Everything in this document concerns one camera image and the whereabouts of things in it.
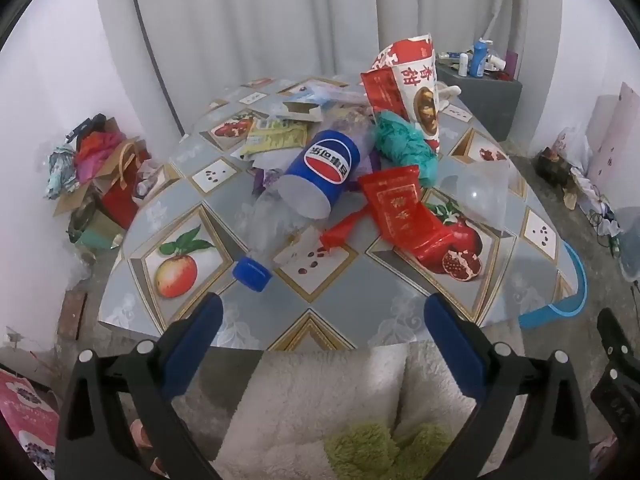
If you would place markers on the pink printed bag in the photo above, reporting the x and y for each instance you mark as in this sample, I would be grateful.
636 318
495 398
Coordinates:
27 420

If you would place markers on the yellow snack packet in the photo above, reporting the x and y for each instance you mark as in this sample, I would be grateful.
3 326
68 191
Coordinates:
275 137

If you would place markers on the grey cabinet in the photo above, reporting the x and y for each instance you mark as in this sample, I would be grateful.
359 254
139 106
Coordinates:
480 100

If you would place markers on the teal plastic bag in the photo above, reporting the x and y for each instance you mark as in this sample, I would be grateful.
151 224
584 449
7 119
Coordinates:
405 142

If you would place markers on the pink board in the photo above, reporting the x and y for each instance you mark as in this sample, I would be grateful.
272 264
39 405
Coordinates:
617 135

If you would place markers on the pile of plastic bags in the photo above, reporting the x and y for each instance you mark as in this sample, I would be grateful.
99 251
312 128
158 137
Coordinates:
592 200

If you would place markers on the red white paper bag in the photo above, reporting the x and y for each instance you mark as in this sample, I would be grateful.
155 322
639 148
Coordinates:
417 85

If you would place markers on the white cloth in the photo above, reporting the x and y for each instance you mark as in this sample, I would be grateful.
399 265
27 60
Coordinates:
449 96

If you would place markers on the small open cardboard box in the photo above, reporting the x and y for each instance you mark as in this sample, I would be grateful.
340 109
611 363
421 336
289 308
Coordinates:
302 109

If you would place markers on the white toiletry bottle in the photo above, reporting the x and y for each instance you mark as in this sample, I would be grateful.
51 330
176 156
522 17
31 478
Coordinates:
465 66

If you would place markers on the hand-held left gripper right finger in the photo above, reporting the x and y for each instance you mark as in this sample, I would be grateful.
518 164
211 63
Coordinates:
452 340

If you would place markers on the white curtain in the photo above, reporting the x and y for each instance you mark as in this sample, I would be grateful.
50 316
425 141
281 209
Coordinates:
300 20

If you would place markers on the clear plastic container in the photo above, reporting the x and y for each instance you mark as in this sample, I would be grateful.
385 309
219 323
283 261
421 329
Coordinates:
480 195

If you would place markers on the red brick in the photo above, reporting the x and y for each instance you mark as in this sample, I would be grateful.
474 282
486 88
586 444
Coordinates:
72 315

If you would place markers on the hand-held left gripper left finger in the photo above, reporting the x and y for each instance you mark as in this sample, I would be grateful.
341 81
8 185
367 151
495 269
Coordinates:
197 340

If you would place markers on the blue toiletry bottle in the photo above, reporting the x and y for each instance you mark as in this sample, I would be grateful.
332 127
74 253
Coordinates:
480 59

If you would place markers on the plastic bottle with blue label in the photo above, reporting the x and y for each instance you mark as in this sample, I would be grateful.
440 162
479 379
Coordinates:
325 160

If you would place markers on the dark box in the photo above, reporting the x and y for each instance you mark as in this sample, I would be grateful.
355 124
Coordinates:
552 167

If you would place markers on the fruit print tablecloth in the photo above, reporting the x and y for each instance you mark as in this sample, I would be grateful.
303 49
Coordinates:
350 305

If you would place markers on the blue plastic wastebasket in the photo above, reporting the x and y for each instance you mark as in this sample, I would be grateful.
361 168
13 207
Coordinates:
560 305

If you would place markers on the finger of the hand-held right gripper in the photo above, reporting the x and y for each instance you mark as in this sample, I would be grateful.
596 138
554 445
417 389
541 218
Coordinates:
620 400
614 335

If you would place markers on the red plastic wrapper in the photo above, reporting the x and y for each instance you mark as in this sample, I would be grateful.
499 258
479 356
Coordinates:
342 230

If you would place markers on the red paper envelope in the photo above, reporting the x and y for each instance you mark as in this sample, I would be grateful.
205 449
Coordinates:
382 91
400 205

